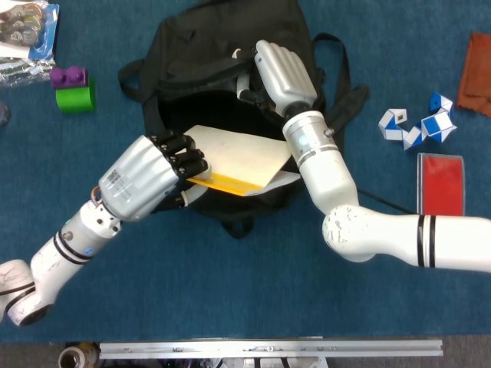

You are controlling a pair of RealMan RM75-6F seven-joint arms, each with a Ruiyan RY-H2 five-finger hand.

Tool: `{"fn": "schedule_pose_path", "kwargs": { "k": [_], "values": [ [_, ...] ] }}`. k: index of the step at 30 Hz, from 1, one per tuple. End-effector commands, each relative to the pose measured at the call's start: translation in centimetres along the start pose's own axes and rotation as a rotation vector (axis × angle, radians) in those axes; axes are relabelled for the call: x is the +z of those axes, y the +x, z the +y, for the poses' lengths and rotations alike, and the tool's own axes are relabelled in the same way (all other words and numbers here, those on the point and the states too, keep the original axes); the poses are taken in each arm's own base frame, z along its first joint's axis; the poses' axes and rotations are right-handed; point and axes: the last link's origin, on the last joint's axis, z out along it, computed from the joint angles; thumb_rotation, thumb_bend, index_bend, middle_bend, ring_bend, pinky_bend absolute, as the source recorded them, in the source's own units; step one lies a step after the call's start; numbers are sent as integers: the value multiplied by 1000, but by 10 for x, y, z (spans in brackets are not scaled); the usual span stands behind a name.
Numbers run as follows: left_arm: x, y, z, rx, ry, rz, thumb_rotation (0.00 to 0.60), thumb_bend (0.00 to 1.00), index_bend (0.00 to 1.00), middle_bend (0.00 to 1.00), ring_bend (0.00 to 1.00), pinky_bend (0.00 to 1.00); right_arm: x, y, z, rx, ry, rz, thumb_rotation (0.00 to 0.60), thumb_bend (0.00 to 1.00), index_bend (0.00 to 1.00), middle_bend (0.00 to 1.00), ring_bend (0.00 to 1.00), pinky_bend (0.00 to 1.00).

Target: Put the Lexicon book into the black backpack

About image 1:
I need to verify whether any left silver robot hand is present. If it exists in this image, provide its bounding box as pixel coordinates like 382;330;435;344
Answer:
97;130;213;224

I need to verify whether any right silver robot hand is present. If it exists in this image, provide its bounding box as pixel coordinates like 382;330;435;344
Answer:
229;39;320;118

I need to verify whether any black backpack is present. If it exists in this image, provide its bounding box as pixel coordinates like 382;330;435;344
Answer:
117;0;371;241

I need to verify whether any white and yellow book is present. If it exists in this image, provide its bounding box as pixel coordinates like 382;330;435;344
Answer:
183;124;302;199

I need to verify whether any green toy block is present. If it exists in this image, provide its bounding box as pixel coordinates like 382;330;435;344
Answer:
55;75;97;115

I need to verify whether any purple toy brick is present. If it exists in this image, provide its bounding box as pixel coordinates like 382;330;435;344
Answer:
49;65;87;91

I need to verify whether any blue white snake puzzle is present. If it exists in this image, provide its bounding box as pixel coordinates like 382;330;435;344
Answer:
377;91;459;152

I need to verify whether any silver foil package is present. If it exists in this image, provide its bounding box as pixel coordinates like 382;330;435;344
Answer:
0;57;55;89

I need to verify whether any brown tape roll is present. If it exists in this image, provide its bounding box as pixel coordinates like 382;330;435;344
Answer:
58;342;101;368

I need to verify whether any red card case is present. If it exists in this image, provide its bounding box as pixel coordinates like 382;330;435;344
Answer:
416;152;467;216

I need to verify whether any rust brown cloth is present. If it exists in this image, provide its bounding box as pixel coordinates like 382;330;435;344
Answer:
456;31;491;120

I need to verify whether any black cable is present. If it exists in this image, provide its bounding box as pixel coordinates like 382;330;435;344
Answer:
358;189;417;215

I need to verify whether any aluminium profile rail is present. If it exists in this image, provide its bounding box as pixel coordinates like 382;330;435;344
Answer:
98;337;444;360

